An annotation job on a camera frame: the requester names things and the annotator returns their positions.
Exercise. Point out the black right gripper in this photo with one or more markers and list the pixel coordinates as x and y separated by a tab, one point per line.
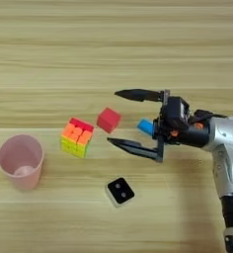
191	135

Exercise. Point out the blue rectangular block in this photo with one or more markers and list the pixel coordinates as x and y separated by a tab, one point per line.
145	126

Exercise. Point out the multicolour puzzle cube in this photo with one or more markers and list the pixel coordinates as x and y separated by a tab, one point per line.
76	137

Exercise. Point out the pink plastic cup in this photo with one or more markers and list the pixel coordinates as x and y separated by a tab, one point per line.
21	164

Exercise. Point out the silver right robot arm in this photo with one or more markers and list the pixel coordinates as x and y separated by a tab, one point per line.
227	141

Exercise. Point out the red cube block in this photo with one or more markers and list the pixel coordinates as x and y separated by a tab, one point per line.
108	120

